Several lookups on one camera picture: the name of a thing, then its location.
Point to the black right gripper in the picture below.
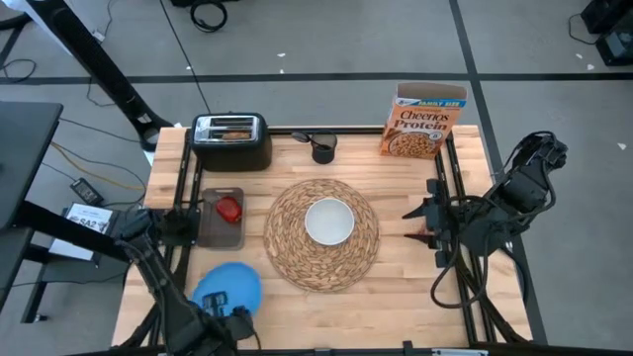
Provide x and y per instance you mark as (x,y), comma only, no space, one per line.
(440,217)

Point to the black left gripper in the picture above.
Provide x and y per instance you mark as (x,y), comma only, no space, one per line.
(237,324)

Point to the blue plastic plate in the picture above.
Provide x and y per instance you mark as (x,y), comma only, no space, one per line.
(237,282)

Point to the Cheerios Protein cereal box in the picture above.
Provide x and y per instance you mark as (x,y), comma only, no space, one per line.
(420,128)

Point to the metal spoon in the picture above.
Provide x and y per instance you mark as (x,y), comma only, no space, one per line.
(299,137)

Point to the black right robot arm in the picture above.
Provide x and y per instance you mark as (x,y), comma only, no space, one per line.
(519,190)

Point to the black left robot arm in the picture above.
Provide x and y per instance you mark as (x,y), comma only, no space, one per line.
(173,316)

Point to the brown transparent plastic tray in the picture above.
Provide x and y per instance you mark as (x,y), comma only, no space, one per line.
(217,235)

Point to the white ceramic bowl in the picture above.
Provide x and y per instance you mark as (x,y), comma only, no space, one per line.
(329,221)

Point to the round woven straw placemat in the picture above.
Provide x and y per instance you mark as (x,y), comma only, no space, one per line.
(297,257)

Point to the red round food item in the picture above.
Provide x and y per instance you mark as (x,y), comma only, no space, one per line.
(228,210)

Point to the black cylindrical cup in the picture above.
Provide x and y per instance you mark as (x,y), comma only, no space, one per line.
(324,155)

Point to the black two-slot toaster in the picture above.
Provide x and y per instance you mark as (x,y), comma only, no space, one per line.
(232,155)

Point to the white printed paper sheet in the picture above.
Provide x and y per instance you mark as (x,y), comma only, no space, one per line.
(89,220)

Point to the brown toast slice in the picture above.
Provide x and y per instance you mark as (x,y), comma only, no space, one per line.
(236,135)

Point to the black power adapter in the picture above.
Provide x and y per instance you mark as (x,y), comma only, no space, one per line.
(86,192)

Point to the black desk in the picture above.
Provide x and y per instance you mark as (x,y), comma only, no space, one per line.
(25,148)

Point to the black equipment case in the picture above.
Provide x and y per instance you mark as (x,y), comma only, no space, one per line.
(615,44)

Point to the black aluminium table frame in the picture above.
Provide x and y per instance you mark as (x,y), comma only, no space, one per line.
(346,130)

